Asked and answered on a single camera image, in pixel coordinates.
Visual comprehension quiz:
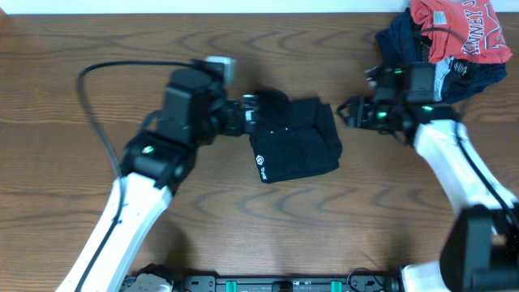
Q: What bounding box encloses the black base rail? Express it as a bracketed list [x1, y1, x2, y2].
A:
[121, 263, 406, 292]

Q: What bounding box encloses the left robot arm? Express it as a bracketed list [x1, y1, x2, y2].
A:
[58, 58, 246, 291]

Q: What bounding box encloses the black t-shirt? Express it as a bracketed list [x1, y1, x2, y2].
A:
[249, 89, 342, 183]

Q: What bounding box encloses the navy blue folded garment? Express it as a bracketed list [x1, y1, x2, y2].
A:
[375, 8, 423, 68]

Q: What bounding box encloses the black garment with white trim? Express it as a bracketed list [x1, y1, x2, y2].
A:
[434, 58, 508, 104]

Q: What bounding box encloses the red printed t-shirt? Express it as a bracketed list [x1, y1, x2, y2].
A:
[410, 0, 513, 64]

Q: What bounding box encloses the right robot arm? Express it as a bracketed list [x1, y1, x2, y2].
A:
[337, 62, 518, 291]

